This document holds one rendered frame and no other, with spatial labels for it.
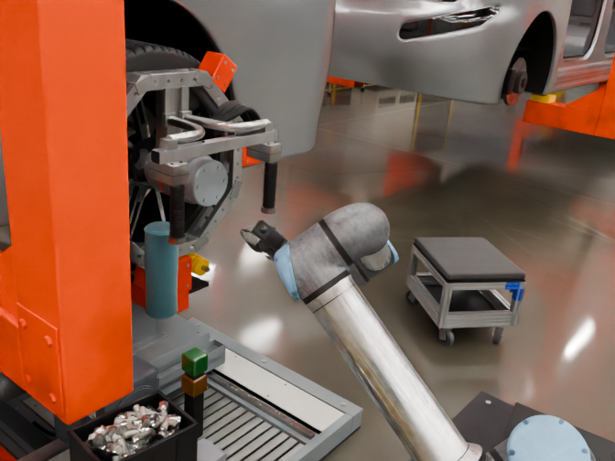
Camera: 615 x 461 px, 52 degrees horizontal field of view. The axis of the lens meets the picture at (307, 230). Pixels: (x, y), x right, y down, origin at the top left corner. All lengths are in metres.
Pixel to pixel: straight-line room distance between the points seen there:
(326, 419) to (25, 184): 1.27
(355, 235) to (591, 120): 3.76
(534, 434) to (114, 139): 0.98
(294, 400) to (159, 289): 0.67
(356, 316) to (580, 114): 3.82
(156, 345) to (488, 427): 1.06
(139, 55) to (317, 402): 1.22
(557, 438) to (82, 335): 0.94
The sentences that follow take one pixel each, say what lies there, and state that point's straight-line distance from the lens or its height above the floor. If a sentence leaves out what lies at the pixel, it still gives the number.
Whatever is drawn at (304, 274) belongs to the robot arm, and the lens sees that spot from 1.31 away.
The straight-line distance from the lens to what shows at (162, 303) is 1.78.
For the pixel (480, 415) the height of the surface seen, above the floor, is 0.30.
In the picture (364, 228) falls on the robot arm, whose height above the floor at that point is 0.91.
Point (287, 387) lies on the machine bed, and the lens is 2.24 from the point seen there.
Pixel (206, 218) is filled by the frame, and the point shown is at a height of 0.65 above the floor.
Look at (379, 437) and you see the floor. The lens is 2.21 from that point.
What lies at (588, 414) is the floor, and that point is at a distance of 2.60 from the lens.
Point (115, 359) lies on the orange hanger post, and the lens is 1.39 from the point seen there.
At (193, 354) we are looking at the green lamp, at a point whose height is 0.66.
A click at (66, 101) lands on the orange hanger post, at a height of 1.16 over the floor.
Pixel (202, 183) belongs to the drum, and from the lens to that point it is 1.70.
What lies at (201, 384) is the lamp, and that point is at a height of 0.59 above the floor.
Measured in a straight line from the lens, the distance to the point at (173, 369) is 2.20.
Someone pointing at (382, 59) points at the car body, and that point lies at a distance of 4.08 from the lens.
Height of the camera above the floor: 1.38
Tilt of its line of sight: 22 degrees down
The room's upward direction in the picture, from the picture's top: 5 degrees clockwise
